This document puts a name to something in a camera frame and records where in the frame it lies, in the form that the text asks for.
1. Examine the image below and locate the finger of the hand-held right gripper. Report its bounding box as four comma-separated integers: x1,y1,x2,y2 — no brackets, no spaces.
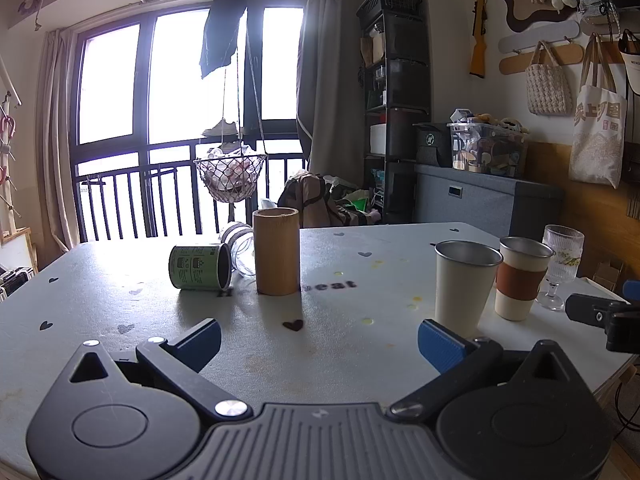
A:
565,293,640,354

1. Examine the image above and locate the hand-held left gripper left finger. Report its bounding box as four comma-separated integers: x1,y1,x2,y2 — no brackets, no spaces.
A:
64,318,254,421

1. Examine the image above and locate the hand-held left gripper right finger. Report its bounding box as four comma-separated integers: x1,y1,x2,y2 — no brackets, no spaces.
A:
385,318,589,420

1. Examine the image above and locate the green tin can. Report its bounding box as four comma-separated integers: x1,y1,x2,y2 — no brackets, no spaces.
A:
168,243,234,291

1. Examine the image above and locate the white cup metal rim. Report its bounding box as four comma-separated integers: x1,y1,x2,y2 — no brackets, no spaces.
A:
434,240,504,337

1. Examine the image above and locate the white cup brown sleeve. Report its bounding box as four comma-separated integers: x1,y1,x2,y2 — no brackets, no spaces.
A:
494,236,555,322

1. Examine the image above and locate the clear glass cup striped band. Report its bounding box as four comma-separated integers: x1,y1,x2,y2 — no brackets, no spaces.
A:
219,221,257,277

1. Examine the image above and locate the bamboo cup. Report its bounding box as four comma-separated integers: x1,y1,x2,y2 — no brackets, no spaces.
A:
252,208,301,296

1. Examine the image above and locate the ribbed glass goblet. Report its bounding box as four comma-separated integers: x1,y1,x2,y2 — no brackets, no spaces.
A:
536,224,585,311

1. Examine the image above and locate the grey storage chest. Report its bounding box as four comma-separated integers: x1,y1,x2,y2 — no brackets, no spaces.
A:
412,163,565,242

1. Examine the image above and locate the black balcony railing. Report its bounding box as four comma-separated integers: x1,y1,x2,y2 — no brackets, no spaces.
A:
74,141,307,243

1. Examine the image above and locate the hanging net basket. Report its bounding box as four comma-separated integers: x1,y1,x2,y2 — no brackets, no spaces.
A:
193,154,268,205

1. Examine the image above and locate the printed canvas tote bag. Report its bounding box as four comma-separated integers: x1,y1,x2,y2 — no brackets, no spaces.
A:
568,32,629,190

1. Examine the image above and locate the clear plastic storage box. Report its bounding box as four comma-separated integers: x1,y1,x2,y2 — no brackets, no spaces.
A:
446,119,529,179

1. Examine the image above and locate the pile of clothes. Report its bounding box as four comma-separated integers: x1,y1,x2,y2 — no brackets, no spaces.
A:
276,171,383,229

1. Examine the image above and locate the black box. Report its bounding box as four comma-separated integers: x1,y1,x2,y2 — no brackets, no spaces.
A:
414,122,454,169

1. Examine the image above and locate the white box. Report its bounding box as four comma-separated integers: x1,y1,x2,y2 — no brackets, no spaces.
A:
369,123,389,156

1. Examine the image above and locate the cream crochet bag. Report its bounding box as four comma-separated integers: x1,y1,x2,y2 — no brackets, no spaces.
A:
525,40,574,116

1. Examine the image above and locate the black shelf unit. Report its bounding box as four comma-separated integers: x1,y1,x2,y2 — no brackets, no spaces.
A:
357,9,432,225

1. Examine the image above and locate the beige curtain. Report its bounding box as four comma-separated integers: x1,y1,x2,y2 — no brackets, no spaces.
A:
38,29,83,257

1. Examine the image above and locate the grey curtain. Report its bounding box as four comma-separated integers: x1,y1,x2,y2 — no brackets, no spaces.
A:
296,0,365,177

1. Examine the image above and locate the wooden toy rifle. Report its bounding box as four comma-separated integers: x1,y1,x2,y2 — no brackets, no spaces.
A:
468,0,494,80

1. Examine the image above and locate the dark hanging garment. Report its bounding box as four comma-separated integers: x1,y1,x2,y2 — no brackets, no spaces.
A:
199,0,249,79

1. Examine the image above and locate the black cable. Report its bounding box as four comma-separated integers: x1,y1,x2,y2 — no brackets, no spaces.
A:
612,364,640,432

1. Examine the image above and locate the wooden picture frame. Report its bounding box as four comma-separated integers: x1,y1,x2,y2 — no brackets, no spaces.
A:
0,227,39,303

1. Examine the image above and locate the wooden board wall hook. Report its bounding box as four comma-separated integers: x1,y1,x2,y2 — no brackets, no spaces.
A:
499,42,584,77

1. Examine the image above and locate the grey board wall hook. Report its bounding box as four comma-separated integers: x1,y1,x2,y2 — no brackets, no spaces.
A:
498,19,582,54

